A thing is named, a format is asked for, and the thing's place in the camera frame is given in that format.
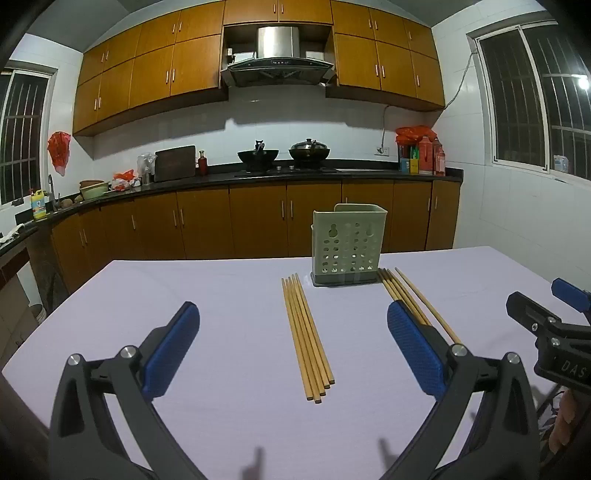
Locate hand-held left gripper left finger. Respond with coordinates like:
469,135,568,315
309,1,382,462
48,301,208,480

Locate small red plastic bag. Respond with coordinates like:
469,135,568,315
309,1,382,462
113,169,139,191

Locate barred window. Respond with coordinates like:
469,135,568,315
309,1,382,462
0,68,58,210
466,10,591,183

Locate green perforated chopstick holder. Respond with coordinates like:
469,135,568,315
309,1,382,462
312,203,387,288

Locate grey wall cable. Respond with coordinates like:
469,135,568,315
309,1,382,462
381,51,476,148

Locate clear plastic bag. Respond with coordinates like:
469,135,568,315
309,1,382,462
137,152,158,185

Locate black kitchen countertop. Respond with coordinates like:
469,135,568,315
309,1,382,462
0,159,464,259

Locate brown cardboard box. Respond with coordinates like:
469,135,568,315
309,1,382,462
0,274,40,356

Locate dark wooden cutting board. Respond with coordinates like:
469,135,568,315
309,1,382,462
154,145,197,182

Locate person's right hand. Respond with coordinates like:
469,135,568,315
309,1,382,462
548,390,578,450

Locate wooden base cabinets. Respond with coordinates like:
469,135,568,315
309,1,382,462
48,179,462,296

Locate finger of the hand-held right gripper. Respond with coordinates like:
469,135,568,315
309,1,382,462
551,277,591,319
506,291,562,343

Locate wooden wall cabinets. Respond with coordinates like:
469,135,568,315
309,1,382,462
72,0,446,137

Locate black wok with handle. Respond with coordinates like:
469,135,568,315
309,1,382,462
237,140,280,172

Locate black gas stove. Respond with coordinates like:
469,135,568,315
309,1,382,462
235,165,340,178

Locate large red plastic bag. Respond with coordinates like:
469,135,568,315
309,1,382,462
396,126,438,145

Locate black pot with lid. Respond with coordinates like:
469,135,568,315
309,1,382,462
288,137,332,169

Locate steel range hood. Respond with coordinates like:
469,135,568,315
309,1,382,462
220,26,336,88

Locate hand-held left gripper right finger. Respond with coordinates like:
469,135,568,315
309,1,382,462
383,300,541,480

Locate hanging red plastic bag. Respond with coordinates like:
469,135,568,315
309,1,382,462
47,131,72,177

